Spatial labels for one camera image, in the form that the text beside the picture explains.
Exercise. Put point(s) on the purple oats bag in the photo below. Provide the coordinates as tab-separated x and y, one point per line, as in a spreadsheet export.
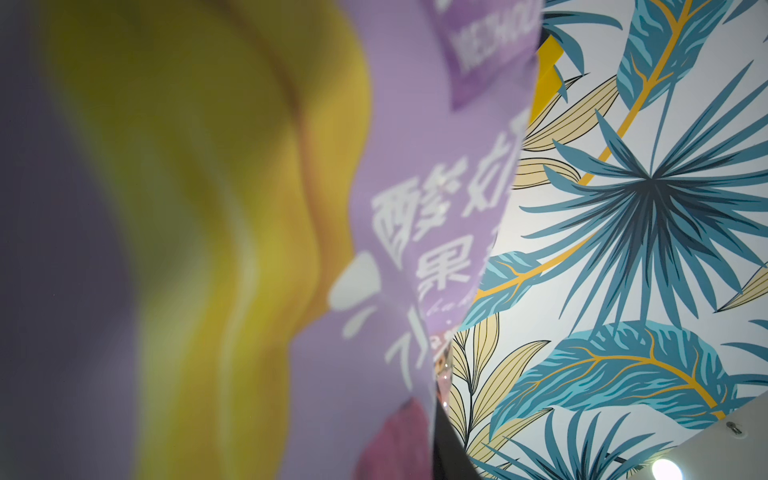
231	231

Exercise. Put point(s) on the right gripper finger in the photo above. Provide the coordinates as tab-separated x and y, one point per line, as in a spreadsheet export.
450	462

